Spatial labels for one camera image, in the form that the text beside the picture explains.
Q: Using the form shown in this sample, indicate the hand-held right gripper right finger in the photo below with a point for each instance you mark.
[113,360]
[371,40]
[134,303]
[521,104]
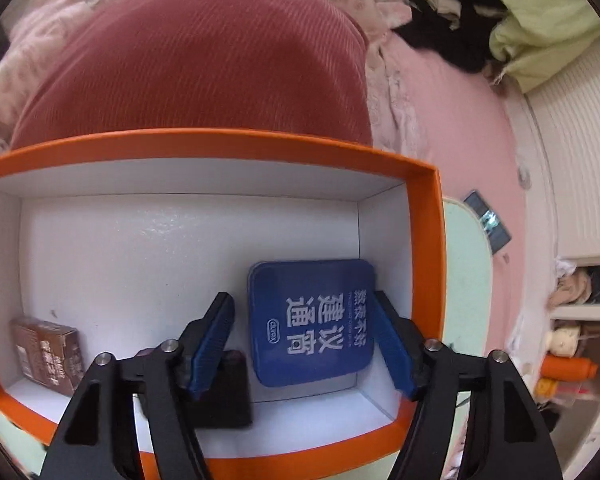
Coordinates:
[395,345]

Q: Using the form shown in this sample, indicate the blue metal tin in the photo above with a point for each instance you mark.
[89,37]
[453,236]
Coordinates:
[290,280]

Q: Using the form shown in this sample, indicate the small brown carton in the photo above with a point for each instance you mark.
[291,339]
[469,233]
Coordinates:
[45,355]

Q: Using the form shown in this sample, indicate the pink bed sheet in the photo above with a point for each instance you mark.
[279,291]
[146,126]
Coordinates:
[470,125]

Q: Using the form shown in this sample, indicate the green cartoon-print desktop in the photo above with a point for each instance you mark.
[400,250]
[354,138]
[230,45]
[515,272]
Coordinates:
[467,285]

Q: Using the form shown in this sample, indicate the white louvered door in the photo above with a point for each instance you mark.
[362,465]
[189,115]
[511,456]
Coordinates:
[580,185]

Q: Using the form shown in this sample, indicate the black clothes pile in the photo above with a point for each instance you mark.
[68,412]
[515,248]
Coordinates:
[445,35]

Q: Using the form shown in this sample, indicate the beige crumpled cloth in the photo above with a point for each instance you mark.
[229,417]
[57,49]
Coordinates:
[570,285]

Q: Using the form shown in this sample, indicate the white shelf cabinet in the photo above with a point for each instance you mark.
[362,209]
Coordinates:
[585,312]

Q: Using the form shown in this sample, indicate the orange bottle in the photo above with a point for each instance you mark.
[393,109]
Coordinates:
[565,367]

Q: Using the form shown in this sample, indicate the light green hanging cloth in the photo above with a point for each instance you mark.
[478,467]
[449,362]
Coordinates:
[545,25]

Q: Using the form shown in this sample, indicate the strip of foil packets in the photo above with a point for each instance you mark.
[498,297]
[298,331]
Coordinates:
[495,235]

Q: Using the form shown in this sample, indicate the orange cardboard box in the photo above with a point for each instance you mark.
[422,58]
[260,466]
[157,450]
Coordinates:
[130,260]

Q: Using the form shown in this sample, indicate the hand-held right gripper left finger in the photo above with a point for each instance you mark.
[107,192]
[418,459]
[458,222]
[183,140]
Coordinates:
[212,345]

